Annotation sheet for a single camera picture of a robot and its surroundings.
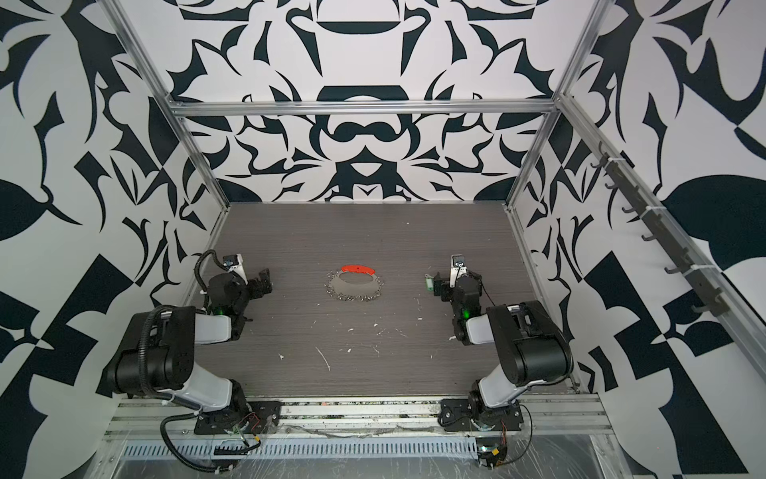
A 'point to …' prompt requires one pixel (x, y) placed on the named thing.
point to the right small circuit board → (490, 451)
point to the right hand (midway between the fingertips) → (455, 268)
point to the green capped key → (429, 281)
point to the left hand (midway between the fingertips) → (248, 268)
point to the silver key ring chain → (353, 274)
